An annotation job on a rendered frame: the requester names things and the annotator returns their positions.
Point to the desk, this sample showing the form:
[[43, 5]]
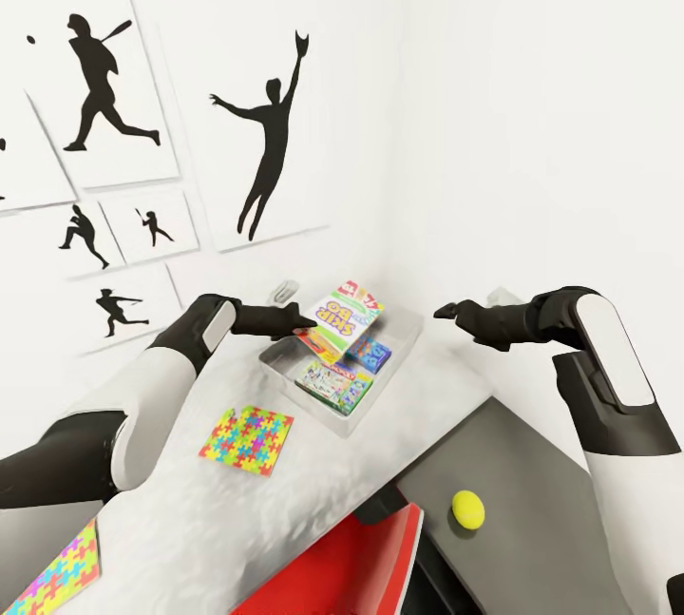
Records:
[[200, 538]]

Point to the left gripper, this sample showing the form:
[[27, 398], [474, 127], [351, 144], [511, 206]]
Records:
[[280, 322]]

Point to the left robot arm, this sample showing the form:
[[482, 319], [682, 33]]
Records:
[[111, 439]]

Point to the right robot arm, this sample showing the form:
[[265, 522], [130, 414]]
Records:
[[635, 463]]

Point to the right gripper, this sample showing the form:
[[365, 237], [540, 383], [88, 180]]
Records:
[[486, 324]]

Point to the jigsaw puzzle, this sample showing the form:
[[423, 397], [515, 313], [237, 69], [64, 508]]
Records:
[[251, 443], [75, 568]]

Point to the tennis ball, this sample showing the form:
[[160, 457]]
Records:
[[468, 509]]

